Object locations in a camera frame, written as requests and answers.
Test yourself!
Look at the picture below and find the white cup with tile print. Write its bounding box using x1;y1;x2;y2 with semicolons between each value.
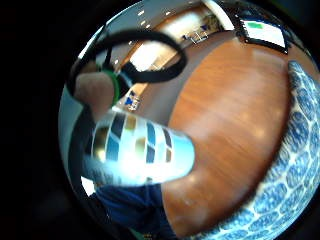
82;110;196;187

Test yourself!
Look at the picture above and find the the person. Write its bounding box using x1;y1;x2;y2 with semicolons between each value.
94;182;179;240

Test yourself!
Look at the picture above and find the black laptop with bright screen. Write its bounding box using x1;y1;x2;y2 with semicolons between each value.
234;12;290;55

